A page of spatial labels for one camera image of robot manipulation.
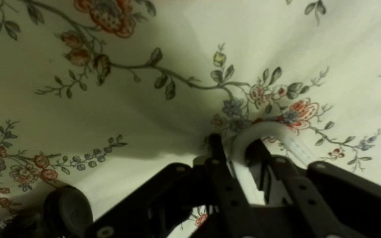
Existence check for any floral bedsheet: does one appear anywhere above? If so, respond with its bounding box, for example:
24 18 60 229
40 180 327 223
0 0 381 238

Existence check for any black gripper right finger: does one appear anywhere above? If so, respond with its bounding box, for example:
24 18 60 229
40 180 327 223
245 139 381 238

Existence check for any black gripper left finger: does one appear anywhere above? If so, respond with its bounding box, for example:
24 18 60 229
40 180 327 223
83 132 262 238

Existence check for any white clothing hanger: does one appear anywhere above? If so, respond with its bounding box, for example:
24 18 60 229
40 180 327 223
229 120 307 209

